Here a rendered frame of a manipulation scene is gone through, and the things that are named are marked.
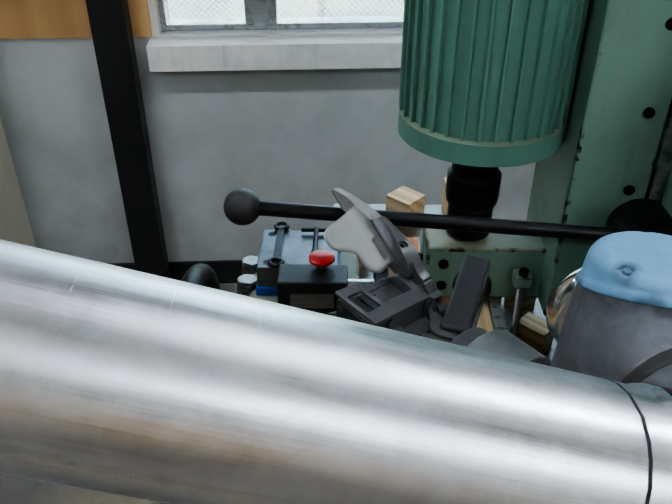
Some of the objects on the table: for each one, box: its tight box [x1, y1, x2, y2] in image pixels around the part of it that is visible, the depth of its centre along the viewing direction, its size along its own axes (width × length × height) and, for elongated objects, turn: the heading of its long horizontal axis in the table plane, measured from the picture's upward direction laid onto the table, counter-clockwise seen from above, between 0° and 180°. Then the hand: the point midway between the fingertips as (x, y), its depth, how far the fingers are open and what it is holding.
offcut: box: [386, 186, 426, 228], centre depth 113 cm, size 4×4×4 cm
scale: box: [488, 297, 509, 332], centre depth 90 cm, size 50×1×1 cm, turn 179°
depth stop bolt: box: [509, 267, 533, 337], centre depth 85 cm, size 2×2×10 cm
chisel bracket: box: [420, 219, 546, 298], centre depth 88 cm, size 7×14×8 cm, turn 89°
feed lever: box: [223, 188, 672, 241], centre depth 68 cm, size 36×5×32 cm
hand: (336, 252), depth 73 cm, fingers open, 14 cm apart
